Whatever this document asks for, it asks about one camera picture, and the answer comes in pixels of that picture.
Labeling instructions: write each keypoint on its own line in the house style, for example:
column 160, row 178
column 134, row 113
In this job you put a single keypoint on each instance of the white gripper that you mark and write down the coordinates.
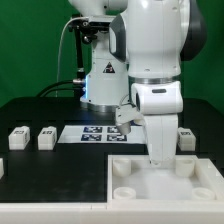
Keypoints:
column 159, row 106

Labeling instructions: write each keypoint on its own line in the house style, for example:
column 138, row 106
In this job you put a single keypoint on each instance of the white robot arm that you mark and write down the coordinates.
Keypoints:
column 137, row 49

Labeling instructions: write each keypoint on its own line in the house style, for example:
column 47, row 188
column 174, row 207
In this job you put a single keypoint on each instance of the paper sheet with markers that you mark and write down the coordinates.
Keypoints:
column 100, row 134

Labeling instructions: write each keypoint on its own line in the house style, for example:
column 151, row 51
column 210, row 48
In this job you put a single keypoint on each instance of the black camera on stand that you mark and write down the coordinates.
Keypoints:
column 90, row 26

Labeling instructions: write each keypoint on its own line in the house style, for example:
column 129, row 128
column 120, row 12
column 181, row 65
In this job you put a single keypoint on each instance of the white square tabletop part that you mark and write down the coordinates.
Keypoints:
column 134, row 177

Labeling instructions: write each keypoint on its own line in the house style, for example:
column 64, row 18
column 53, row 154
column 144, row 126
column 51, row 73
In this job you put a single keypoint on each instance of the black camera stand pole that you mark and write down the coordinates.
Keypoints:
column 80, row 66

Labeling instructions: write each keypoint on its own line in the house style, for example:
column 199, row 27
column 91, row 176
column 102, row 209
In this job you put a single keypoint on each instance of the white left fence block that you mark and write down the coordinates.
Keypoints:
column 1, row 168

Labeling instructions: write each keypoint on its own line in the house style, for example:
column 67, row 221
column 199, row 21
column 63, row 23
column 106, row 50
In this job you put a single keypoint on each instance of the white front fence bar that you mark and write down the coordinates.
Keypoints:
column 114, row 212

